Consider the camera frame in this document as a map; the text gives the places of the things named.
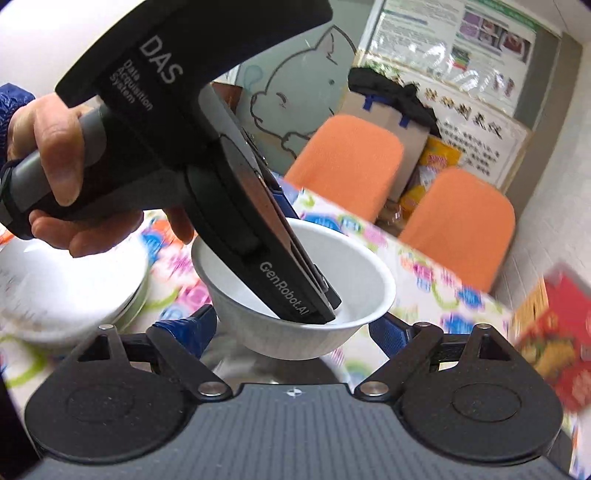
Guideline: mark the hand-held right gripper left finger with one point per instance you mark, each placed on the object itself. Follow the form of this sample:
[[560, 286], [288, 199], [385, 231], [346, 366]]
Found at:
[[194, 330]]

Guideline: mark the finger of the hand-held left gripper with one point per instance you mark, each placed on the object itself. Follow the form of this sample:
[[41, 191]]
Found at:
[[304, 240], [286, 233]]

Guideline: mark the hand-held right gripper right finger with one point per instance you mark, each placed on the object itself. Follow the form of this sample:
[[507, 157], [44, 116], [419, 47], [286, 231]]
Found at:
[[388, 334]]

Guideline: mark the white bowl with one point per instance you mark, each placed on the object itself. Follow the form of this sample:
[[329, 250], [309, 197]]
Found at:
[[360, 277]]

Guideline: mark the white plate with grey print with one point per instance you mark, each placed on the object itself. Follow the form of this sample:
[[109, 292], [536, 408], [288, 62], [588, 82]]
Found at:
[[60, 286]]

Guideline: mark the person's left forearm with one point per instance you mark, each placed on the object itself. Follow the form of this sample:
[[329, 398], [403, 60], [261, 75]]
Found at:
[[14, 101]]

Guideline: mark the person's left hand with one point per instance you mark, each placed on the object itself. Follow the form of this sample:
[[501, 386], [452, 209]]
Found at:
[[60, 152]]

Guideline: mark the floral tablecloth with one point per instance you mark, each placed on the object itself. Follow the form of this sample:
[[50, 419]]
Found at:
[[429, 286]]

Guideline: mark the orange chair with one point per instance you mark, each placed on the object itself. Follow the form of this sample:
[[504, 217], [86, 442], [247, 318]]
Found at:
[[346, 161], [461, 226]]

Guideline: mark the glass panel with cat drawing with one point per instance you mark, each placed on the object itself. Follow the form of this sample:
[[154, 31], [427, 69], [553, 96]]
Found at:
[[295, 78]]

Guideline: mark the brown paper bag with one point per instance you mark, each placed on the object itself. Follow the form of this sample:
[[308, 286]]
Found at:
[[406, 147]]

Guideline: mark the yellow snack packet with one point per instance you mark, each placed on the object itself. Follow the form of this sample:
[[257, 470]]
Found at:
[[438, 159]]

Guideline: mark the red cracker box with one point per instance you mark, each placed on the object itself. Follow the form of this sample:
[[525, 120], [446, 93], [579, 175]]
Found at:
[[558, 332]]

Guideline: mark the black cloth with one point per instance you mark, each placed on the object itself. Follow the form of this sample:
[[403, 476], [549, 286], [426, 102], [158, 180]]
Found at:
[[392, 90]]

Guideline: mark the framed wall poster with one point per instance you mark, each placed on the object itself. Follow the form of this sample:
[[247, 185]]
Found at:
[[480, 138]]

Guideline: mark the laminated wall poster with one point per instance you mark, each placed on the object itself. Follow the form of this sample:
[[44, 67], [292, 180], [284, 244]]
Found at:
[[461, 41]]

